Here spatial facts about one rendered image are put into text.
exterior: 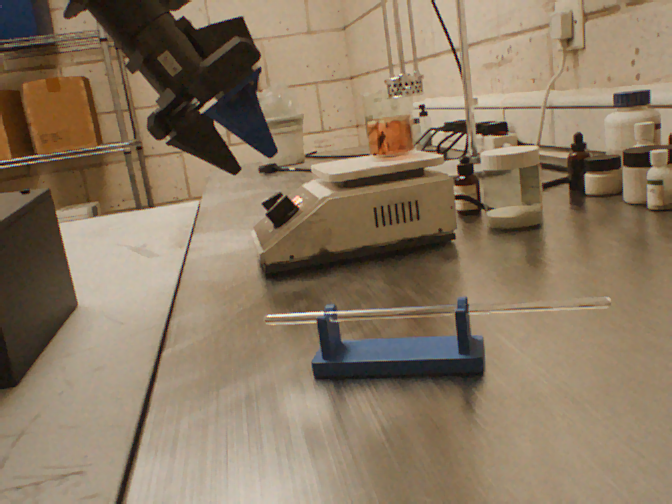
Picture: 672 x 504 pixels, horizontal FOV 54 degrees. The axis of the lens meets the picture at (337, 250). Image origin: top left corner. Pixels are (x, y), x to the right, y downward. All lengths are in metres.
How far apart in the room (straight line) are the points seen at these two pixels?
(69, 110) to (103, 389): 2.43
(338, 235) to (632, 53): 0.62
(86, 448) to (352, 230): 0.35
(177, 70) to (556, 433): 0.45
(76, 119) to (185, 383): 2.45
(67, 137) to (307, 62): 1.12
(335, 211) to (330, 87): 2.56
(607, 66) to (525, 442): 0.91
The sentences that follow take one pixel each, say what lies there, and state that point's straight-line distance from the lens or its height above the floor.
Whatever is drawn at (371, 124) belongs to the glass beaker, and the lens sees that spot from 0.67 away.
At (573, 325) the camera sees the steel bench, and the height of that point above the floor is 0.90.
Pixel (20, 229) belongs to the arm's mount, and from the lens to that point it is 0.56.
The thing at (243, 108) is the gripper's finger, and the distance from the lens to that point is 0.60.
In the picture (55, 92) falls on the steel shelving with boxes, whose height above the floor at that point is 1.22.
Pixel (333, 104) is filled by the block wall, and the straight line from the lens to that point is 3.17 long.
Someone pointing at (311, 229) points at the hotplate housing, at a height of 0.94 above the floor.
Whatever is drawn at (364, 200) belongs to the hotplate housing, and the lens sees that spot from 0.63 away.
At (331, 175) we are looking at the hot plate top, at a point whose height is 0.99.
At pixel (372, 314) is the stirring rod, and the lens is 0.39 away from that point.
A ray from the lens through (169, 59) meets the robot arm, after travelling 0.62.
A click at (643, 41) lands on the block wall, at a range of 1.08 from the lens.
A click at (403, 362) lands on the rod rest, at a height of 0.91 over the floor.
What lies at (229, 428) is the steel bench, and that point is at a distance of 0.36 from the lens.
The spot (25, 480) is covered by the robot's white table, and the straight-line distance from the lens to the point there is 0.37.
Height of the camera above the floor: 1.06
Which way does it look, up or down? 13 degrees down
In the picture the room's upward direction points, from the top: 8 degrees counter-clockwise
